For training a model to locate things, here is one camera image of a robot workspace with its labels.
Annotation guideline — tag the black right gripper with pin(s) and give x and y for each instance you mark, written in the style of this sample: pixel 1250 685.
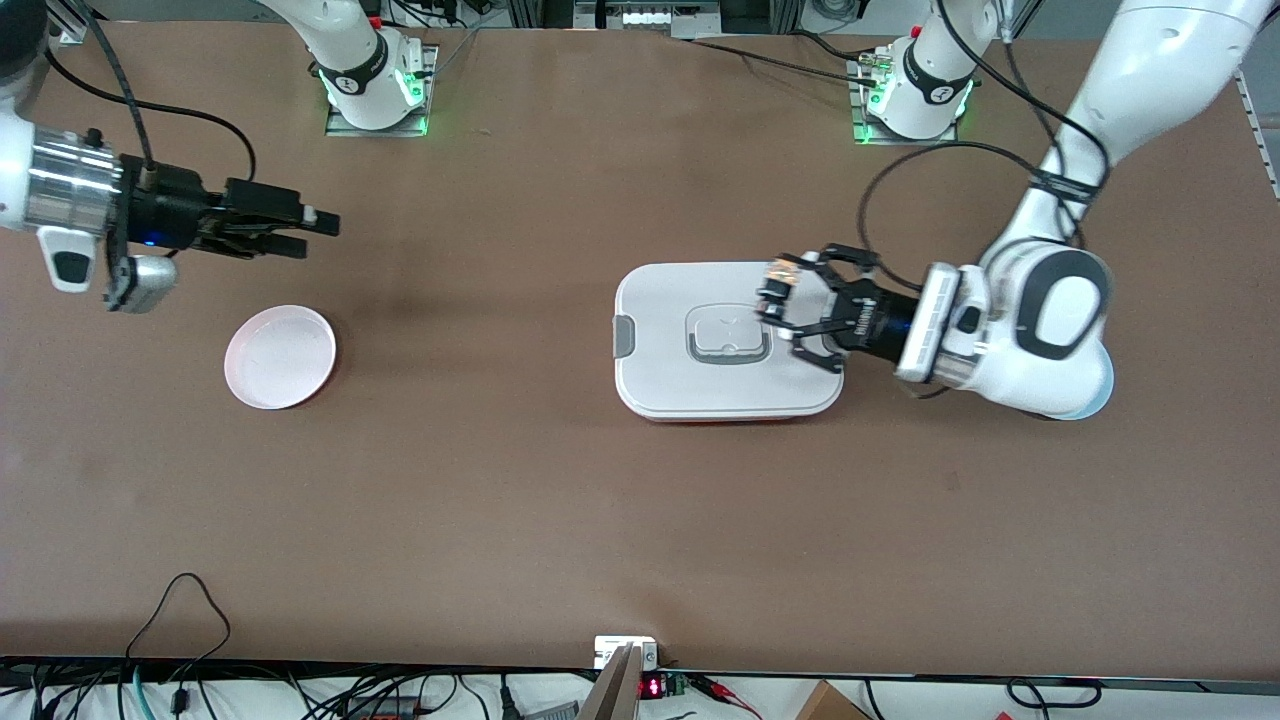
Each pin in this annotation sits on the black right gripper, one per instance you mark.
pixel 168 213

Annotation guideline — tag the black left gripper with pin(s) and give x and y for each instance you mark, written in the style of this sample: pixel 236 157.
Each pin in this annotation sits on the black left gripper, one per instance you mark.
pixel 872 319

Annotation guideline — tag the orange push button switch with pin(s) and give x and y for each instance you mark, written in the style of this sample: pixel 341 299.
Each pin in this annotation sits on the orange push button switch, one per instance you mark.
pixel 782 274

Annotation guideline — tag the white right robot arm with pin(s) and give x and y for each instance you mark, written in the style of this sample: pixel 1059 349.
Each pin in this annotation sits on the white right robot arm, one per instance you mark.
pixel 60 180

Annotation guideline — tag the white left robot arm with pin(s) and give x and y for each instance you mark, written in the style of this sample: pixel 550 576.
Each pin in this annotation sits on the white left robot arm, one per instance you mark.
pixel 1150 60

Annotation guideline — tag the pink round plate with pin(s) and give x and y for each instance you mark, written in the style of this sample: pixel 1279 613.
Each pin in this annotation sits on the pink round plate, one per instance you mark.
pixel 280 357

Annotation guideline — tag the white lidded lunch box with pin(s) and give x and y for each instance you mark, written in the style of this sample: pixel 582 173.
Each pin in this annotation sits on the white lidded lunch box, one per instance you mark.
pixel 690 380

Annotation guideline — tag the light blue round plate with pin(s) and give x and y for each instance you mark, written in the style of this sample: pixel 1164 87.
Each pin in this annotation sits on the light blue round plate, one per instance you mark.
pixel 1095 405

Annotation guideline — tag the brown cardboard box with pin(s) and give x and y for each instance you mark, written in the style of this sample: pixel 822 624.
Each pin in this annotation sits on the brown cardboard box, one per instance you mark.
pixel 830 705

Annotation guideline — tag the small white electronic box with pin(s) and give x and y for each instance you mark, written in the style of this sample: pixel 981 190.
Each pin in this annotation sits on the small white electronic box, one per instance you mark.
pixel 610 648

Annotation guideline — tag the green terminal board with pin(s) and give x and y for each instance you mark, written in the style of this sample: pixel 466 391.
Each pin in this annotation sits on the green terminal board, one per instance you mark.
pixel 677 685

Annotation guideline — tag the red digit display module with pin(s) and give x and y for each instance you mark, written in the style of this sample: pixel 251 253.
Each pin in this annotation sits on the red digit display module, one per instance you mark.
pixel 652 688

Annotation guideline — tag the grey aluminium profile bar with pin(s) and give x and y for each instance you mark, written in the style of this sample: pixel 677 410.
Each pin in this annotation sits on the grey aluminium profile bar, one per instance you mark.
pixel 615 695

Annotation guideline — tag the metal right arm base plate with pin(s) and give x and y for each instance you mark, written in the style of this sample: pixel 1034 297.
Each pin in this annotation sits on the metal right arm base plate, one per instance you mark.
pixel 340 128

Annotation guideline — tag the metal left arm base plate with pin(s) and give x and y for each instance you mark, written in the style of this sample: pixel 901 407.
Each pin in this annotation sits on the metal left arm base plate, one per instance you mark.
pixel 905 142

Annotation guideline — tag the aluminium corner bracket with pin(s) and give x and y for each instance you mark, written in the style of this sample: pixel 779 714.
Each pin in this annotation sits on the aluminium corner bracket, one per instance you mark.
pixel 68 20

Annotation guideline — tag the aluminium frame structure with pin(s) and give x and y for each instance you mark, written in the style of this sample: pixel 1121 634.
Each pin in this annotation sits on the aluminium frame structure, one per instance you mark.
pixel 650 15

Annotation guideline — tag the aluminium side rail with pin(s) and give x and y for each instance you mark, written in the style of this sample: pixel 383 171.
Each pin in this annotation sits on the aluminium side rail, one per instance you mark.
pixel 1262 140

